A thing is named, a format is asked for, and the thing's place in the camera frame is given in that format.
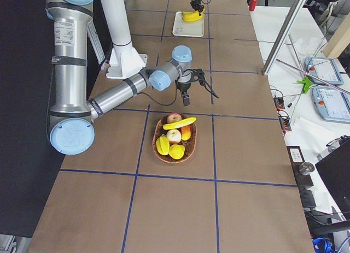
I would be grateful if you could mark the yellow banana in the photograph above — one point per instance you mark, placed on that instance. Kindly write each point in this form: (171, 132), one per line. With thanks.
(179, 124)
(191, 17)
(192, 14)

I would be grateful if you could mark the woven wicker basket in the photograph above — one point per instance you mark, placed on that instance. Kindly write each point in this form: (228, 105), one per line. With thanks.
(189, 144)

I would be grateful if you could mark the white bear tray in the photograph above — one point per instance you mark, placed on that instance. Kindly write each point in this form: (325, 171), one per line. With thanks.
(187, 29)

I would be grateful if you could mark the red orange mango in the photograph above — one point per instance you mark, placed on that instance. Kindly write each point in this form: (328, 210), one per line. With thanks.
(186, 132)

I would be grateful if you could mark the yellow starfruit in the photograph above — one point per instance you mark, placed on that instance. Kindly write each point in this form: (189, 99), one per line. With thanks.
(163, 145)

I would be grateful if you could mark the yellow pear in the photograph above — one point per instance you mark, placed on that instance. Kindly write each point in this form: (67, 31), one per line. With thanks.
(176, 151)

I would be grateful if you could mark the long metal grabber tool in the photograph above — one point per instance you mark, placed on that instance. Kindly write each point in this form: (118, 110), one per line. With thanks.
(302, 69)

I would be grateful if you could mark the black power box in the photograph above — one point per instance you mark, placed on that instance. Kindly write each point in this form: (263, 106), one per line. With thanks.
(296, 158)

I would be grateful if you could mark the teach pendant far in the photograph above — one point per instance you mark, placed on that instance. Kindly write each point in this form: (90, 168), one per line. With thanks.
(324, 68)

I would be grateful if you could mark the teach pendant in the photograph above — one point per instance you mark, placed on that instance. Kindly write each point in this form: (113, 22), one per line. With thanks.
(331, 104)
(324, 68)

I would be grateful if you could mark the teach pendant near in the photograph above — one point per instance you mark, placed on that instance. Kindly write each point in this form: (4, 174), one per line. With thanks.
(331, 104)

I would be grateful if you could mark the black monitor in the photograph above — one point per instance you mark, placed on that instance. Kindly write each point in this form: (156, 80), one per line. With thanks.
(334, 172)

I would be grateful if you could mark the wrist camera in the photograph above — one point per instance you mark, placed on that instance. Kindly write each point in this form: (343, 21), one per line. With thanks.
(198, 75)

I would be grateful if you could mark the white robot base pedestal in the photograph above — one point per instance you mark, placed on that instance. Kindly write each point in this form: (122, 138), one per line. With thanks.
(124, 61)

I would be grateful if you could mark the aluminium frame post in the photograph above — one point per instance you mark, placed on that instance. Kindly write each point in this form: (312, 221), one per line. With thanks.
(283, 33)

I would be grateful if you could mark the green handled grabber tool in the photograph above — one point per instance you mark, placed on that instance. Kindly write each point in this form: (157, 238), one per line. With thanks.
(307, 83)

